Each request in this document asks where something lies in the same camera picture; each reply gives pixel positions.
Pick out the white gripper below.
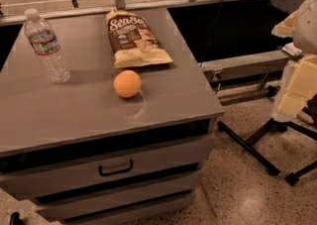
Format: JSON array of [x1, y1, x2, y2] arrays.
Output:
[[271, 0, 317, 122]]

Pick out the orange fruit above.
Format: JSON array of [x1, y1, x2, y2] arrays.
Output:
[[113, 70, 142, 98]]

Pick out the clear plastic water bottle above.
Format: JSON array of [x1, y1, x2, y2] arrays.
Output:
[[24, 9, 70, 83]]

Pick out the small white box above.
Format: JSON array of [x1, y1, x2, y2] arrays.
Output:
[[282, 43, 302, 56]]

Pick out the black stand legs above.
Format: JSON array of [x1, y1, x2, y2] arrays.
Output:
[[216, 84, 317, 187]]

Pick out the brown yellow chip bag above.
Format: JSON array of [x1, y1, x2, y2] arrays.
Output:
[[106, 10, 172, 68]]

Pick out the grey drawer cabinet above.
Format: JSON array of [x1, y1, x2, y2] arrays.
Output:
[[0, 9, 223, 225]]

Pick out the black object on floor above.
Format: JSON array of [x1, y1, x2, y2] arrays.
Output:
[[9, 212, 24, 225]]

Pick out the black drawer handle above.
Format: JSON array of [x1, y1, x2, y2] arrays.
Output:
[[98, 160, 134, 176]]

